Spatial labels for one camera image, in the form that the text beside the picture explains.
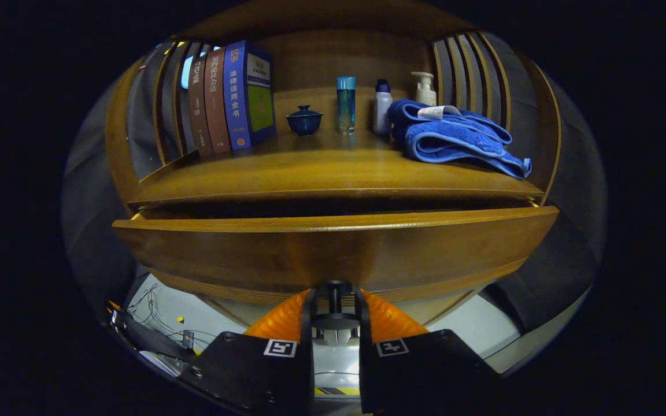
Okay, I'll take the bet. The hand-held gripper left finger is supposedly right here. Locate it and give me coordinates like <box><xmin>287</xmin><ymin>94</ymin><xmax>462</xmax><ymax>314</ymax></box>
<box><xmin>180</xmin><ymin>288</ymin><xmax>315</xmax><ymax>415</ymax></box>

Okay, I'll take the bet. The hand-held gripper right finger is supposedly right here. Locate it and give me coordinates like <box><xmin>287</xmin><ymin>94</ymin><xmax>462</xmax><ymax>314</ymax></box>
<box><xmin>356</xmin><ymin>288</ymin><xmax>504</xmax><ymax>414</ymax></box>

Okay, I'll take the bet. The wooden drawer with black knob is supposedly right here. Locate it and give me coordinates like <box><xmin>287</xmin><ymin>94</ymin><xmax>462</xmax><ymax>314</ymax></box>
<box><xmin>112</xmin><ymin>205</ymin><xmax>560</xmax><ymax>343</ymax></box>

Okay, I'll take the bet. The wooden countertop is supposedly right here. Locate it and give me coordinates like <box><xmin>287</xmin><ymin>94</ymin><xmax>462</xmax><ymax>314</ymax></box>
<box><xmin>128</xmin><ymin>128</ymin><xmax>545</xmax><ymax>209</ymax></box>

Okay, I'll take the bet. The wooden cabinet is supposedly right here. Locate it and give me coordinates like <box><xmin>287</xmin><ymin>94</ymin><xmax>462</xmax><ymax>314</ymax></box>
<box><xmin>105</xmin><ymin>0</ymin><xmax>563</xmax><ymax>347</ymax></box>

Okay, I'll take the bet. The folded blue towel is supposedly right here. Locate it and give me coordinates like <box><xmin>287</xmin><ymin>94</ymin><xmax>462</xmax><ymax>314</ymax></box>
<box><xmin>388</xmin><ymin>99</ymin><xmax>533</xmax><ymax>179</ymax></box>

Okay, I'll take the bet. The dark blue lidded teacup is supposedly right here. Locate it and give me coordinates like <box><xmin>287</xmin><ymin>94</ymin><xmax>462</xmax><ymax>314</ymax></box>
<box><xmin>286</xmin><ymin>105</ymin><xmax>323</xmax><ymax>136</ymax></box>

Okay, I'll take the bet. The white bottle with blue cap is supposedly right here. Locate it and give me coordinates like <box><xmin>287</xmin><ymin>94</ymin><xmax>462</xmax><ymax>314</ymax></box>
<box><xmin>373</xmin><ymin>79</ymin><xmax>394</xmax><ymax>136</ymax></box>

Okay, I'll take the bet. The tall teal glass bottle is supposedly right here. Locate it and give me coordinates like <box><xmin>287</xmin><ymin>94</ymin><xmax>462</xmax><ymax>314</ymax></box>
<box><xmin>336</xmin><ymin>76</ymin><xmax>357</xmax><ymax>134</ymax></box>

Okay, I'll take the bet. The white pump bottle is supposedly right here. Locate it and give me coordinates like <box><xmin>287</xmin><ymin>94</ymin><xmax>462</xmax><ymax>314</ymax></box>
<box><xmin>411</xmin><ymin>71</ymin><xmax>438</xmax><ymax>108</ymax></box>

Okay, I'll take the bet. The dark brown book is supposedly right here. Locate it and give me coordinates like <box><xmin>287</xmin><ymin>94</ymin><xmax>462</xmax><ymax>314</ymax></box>
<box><xmin>187</xmin><ymin>53</ymin><xmax>214</xmax><ymax>157</ymax></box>

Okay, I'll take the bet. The reddish brown book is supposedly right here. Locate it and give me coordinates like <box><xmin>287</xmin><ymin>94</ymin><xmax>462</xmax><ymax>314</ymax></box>
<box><xmin>204</xmin><ymin>46</ymin><xmax>233</xmax><ymax>155</ymax></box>

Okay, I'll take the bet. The thick blue book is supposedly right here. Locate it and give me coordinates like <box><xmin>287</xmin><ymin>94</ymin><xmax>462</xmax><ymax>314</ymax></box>
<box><xmin>223</xmin><ymin>40</ymin><xmax>277</xmax><ymax>151</ymax></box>

